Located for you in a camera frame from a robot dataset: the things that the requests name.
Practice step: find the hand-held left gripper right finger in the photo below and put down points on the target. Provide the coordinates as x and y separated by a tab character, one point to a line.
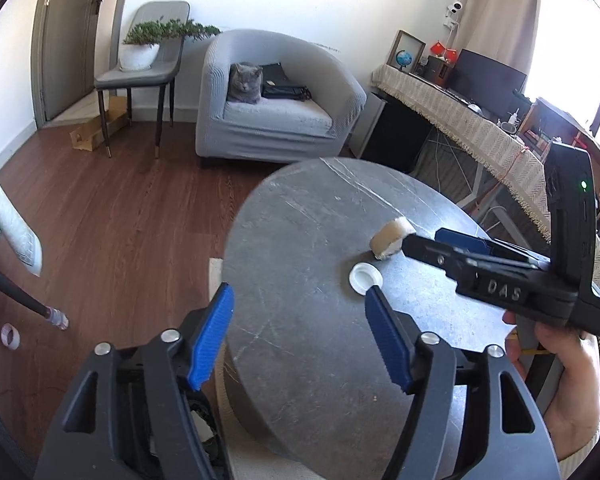
387	340

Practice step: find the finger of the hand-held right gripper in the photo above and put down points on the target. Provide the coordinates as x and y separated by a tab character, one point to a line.
460	240
430	251

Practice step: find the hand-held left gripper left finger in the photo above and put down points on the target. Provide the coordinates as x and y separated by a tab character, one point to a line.
210	340

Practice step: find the white round lid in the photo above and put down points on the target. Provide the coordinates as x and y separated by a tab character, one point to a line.
362	275

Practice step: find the person's right forearm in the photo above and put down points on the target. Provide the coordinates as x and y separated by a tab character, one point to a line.
582	442

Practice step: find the person's right hand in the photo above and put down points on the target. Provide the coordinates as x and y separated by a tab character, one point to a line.
572	375

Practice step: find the round grey marble table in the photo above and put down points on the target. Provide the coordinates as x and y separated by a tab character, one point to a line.
305	260

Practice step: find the black cabinet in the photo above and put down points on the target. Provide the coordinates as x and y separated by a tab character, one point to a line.
400	130

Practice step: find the black monitor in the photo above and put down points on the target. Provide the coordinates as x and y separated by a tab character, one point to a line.
485	80

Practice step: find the brown speaker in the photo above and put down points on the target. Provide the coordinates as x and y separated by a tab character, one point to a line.
437	69

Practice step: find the red desk ornament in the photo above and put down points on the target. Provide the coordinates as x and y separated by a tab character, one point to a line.
439	50

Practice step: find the small blue globe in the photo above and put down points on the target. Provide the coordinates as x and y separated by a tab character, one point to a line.
402	57

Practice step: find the grey armchair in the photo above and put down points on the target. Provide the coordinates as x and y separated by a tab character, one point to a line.
270	125

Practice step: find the white tape roll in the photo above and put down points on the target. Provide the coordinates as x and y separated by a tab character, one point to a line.
2	332

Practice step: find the black bag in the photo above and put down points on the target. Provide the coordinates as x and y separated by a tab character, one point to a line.
280	85

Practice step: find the beige curtain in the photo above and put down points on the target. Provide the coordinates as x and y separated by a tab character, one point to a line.
500	10

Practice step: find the flat cardboard box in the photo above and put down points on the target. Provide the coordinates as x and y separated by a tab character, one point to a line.
87	135

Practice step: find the grey cat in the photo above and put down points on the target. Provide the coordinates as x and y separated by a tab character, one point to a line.
245	85

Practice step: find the potted plant white pot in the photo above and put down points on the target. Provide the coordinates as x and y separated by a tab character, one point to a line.
139	55

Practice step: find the grey dining chair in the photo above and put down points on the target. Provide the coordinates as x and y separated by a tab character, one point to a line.
165	12

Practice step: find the grey door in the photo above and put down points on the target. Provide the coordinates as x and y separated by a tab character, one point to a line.
70	35

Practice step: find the wooden picture frame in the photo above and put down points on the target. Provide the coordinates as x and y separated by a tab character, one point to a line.
416	41

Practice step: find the white security camera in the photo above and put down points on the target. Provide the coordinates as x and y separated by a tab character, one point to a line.
455	10

